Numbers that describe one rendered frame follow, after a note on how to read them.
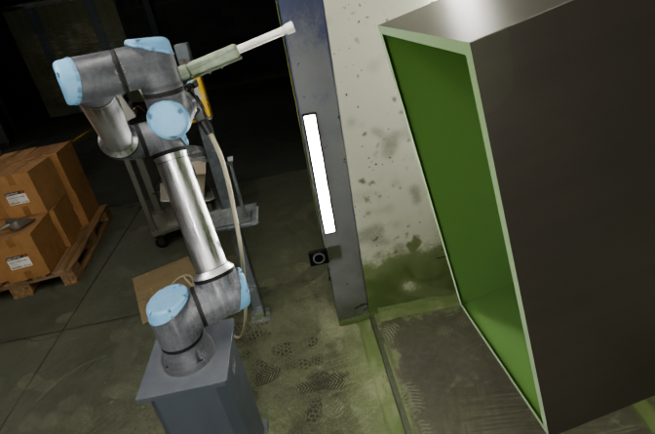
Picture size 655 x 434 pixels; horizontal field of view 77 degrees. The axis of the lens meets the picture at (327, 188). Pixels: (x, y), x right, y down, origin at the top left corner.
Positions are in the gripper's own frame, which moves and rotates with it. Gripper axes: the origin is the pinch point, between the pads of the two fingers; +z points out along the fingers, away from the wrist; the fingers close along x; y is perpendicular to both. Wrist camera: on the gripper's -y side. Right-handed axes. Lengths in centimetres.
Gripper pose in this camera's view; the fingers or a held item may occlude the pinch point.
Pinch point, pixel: (184, 83)
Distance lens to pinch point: 133.6
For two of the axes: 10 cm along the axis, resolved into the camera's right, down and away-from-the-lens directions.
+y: 3.5, 8.2, 4.4
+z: -1.8, -4.1, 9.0
